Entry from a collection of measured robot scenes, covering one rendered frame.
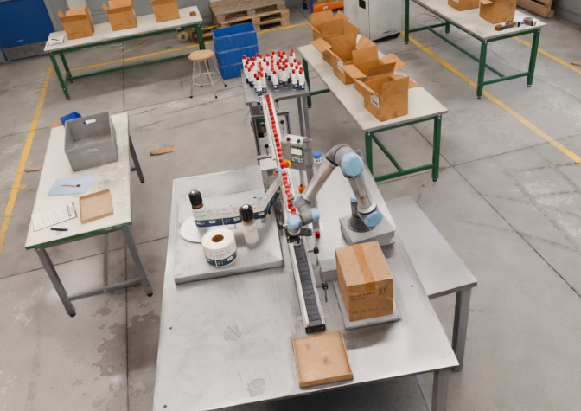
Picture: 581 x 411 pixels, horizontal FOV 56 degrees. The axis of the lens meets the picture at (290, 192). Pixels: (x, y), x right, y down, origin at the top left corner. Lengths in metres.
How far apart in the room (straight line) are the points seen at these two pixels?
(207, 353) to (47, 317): 2.15
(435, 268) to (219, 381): 1.38
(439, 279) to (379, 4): 5.91
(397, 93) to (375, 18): 3.86
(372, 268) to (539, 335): 1.66
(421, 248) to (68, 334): 2.77
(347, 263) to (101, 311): 2.42
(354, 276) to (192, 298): 1.01
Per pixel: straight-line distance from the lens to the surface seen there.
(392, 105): 4.87
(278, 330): 3.04
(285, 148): 3.32
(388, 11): 8.70
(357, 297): 2.88
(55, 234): 4.29
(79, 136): 5.46
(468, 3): 7.53
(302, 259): 3.33
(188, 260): 3.49
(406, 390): 3.52
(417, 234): 3.54
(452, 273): 3.30
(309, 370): 2.85
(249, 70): 5.48
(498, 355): 4.03
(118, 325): 4.55
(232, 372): 2.91
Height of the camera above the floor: 3.12
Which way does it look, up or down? 35 degrees down
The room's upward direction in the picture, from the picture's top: 8 degrees counter-clockwise
